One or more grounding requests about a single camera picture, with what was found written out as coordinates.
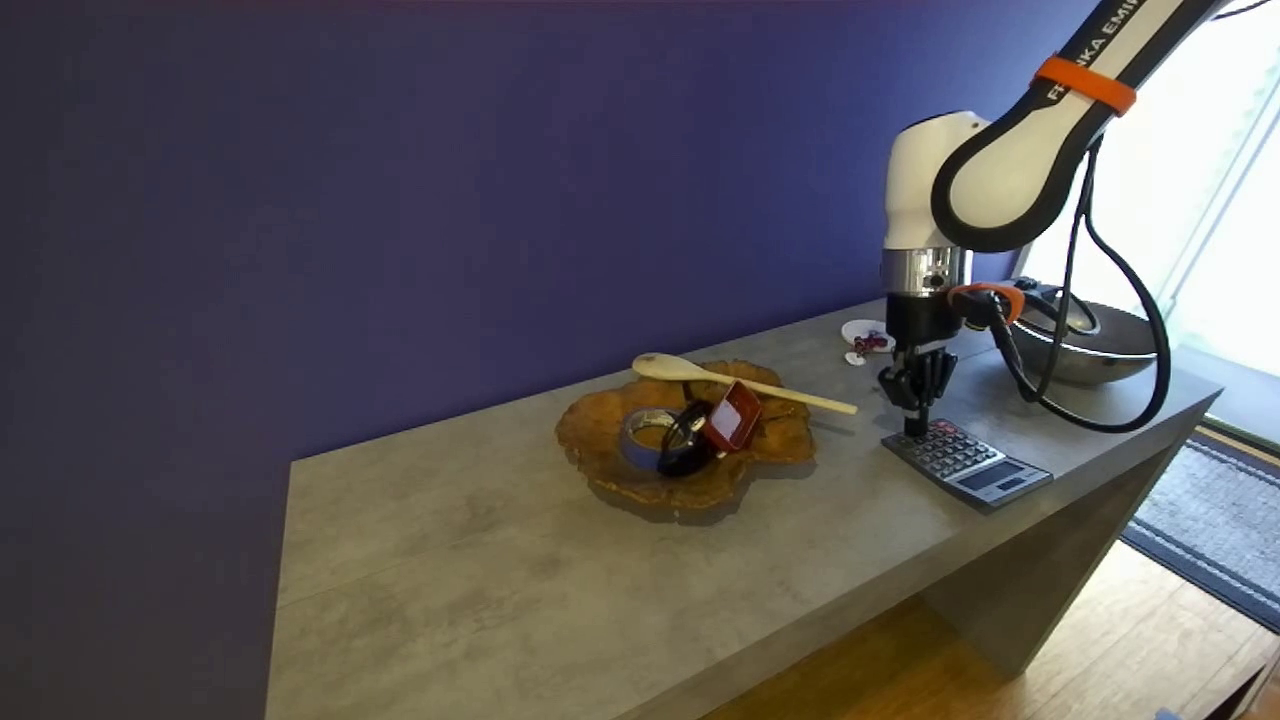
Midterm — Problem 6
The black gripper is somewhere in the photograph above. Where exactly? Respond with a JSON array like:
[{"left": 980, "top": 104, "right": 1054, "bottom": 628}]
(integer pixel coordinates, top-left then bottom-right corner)
[{"left": 875, "top": 287, "right": 986, "bottom": 438}]

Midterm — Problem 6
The silver Casio calculator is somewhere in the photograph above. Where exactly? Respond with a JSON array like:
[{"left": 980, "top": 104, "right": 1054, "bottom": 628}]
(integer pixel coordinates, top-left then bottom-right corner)
[{"left": 886, "top": 422, "right": 1050, "bottom": 509}]

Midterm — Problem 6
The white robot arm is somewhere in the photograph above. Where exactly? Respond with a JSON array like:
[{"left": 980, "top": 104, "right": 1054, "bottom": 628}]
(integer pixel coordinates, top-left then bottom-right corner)
[{"left": 880, "top": 0, "right": 1224, "bottom": 438}]

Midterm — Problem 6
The small white plate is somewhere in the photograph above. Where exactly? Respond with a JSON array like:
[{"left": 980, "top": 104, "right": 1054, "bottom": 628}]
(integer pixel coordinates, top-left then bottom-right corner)
[{"left": 839, "top": 321, "right": 897, "bottom": 367}]

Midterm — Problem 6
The large metal bowl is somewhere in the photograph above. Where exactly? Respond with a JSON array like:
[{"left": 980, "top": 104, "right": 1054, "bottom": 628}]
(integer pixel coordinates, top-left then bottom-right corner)
[{"left": 1010, "top": 278, "right": 1156, "bottom": 389}]

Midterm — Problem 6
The red white small box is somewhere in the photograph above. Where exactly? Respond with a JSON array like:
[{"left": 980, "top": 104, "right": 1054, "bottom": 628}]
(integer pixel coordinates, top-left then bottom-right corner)
[{"left": 705, "top": 383, "right": 765, "bottom": 451}]

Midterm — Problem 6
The wooden spoon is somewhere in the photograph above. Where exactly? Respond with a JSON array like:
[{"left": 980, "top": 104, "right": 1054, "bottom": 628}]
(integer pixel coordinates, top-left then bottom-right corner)
[{"left": 629, "top": 351, "right": 858, "bottom": 415}]

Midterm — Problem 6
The blue mug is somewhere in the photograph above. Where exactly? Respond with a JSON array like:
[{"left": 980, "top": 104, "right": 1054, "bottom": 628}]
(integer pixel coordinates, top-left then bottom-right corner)
[{"left": 615, "top": 409, "right": 680, "bottom": 476}]

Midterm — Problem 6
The dark floor mat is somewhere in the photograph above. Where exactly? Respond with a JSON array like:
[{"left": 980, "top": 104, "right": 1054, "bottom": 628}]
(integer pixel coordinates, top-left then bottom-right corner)
[{"left": 1123, "top": 434, "right": 1280, "bottom": 632}]

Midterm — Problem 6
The brown wooden slab tray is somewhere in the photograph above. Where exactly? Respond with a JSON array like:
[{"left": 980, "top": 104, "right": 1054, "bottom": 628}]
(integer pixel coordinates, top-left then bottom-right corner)
[{"left": 555, "top": 380, "right": 815, "bottom": 525}]

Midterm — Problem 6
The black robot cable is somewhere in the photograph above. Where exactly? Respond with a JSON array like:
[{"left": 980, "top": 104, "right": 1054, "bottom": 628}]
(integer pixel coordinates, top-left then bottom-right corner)
[{"left": 982, "top": 131, "right": 1176, "bottom": 438}]

